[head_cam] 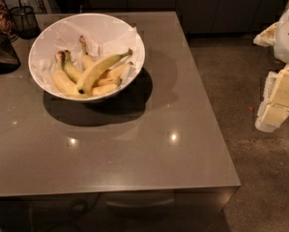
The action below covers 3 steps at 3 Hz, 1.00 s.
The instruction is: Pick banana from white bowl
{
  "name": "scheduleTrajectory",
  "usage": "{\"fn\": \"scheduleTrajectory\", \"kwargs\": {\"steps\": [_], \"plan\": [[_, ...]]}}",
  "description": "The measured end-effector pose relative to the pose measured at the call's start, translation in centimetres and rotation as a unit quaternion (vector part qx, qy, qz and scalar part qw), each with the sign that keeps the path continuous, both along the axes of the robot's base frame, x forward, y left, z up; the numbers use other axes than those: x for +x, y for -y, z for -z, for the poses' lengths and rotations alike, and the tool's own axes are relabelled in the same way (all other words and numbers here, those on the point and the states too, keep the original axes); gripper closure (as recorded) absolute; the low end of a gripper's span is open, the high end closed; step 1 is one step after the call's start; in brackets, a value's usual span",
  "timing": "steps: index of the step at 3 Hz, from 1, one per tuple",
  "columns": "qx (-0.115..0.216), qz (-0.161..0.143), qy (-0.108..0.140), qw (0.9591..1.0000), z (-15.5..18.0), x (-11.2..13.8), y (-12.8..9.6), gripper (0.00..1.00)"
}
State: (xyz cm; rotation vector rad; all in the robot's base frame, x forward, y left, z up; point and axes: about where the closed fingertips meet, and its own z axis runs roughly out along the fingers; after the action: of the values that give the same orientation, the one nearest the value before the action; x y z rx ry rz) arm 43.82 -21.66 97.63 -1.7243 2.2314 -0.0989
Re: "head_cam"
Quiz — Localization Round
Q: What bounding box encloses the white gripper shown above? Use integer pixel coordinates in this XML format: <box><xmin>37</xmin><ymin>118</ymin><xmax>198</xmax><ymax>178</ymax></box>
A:
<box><xmin>253</xmin><ymin>9</ymin><xmax>289</xmax><ymax>132</ymax></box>

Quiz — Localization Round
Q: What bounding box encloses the front right yellow banana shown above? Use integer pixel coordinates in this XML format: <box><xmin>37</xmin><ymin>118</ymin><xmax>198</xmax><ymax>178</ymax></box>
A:
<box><xmin>90</xmin><ymin>84</ymin><xmax>118</xmax><ymax>97</ymax></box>

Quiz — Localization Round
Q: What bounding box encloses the long top yellow banana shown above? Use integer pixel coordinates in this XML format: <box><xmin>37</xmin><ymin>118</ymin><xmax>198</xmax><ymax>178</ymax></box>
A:
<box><xmin>75</xmin><ymin>48</ymin><xmax>132</xmax><ymax>94</ymax></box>

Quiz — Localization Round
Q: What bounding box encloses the middle right yellow banana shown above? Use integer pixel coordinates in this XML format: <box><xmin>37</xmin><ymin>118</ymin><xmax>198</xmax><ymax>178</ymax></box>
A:
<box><xmin>94</xmin><ymin>61</ymin><xmax>133</xmax><ymax>86</ymax></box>

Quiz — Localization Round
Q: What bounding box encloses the dark glass bowl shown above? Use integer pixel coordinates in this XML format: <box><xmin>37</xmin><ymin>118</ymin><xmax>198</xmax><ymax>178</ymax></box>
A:
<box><xmin>0</xmin><ymin>32</ymin><xmax>21</xmax><ymax>74</ymax></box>

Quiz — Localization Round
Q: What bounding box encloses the black mesh pen cup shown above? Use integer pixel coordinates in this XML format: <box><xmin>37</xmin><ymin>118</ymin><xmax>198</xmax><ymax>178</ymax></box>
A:
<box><xmin>10</xmin><ymin>0</ymin><xmax>41</xmax><ymax>40</ymax></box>

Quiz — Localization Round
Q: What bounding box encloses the back yellow banana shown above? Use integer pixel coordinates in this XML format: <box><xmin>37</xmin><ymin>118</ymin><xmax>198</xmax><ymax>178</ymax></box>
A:
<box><xmin>79</xmin><ymin>36</ymin><xmax>94</xmax><ymax>70</ymax></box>

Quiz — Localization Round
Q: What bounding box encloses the white bowl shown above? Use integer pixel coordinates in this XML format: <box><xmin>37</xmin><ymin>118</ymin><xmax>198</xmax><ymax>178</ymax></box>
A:
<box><xmin>28</xmin><ymin>13</ymin><xmax>146</xmax><ymax>102</ymax></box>

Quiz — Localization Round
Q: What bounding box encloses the white paper liner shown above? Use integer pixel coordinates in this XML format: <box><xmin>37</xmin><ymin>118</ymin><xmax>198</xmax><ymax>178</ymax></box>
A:
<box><xmin>37</xmin><ymin>18</ymin><xmax>142</xmax><ymax>92</ymax></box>

